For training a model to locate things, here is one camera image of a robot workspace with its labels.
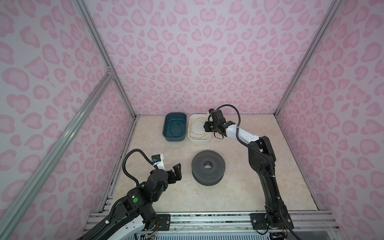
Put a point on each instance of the diagonal aluminium frame strut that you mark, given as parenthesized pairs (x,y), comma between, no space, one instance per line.
(22,202)

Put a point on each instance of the dark teal plastic bin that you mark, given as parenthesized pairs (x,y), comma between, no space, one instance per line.
(175,127)

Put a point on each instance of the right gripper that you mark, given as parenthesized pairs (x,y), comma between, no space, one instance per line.
(207,126)

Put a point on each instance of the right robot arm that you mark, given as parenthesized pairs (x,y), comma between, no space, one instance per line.
(262,160)

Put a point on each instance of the right aluminium frame strut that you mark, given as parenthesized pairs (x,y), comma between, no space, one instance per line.
(329,17)

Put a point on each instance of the left aluminium frame strut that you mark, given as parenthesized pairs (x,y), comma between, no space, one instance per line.
(91,26)

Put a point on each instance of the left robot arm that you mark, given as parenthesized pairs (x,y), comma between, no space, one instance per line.
(134,212)

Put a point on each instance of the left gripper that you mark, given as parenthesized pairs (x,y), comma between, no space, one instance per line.
(174,178)

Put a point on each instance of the white plastic tray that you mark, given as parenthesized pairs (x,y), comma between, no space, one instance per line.
(196,133)

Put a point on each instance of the dark grey cable spool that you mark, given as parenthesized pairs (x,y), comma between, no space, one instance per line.
(208,168)

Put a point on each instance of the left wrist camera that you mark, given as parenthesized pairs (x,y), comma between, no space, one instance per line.
(158,161)

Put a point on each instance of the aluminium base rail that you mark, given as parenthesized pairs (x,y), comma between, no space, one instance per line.
(308,225)

